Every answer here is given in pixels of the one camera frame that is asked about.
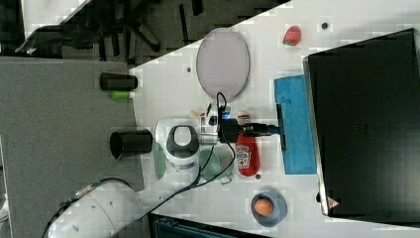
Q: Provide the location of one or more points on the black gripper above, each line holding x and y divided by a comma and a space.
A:
230, 130

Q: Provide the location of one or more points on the blue oven door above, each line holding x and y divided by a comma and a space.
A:
293, 117

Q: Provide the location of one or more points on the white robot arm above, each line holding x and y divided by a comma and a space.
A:
104, 208

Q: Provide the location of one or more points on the black toaster oven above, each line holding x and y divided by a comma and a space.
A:
364, 109

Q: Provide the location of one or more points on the red ketchup bottle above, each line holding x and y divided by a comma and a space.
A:
247, 156

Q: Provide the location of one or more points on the green metal mug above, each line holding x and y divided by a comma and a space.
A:
216, 164

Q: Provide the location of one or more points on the plush banana with apple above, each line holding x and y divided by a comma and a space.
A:
195, 114

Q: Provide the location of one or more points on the lilac oval plate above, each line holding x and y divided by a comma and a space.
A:
223, 63

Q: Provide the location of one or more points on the orange egg toy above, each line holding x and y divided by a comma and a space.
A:
263, 207

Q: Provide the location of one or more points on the blue bowl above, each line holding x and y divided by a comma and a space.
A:
279, 208

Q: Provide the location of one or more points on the green perforated colander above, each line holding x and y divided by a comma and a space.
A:
159, 160

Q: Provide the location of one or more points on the red strawberry toy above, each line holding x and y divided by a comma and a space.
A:
292, 36

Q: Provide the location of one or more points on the green marker tube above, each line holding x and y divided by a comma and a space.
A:
119, 95

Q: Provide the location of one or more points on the black cylinder on table edge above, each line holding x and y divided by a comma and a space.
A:
114, 81

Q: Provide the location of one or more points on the black office chair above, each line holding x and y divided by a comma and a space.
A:
81, 24

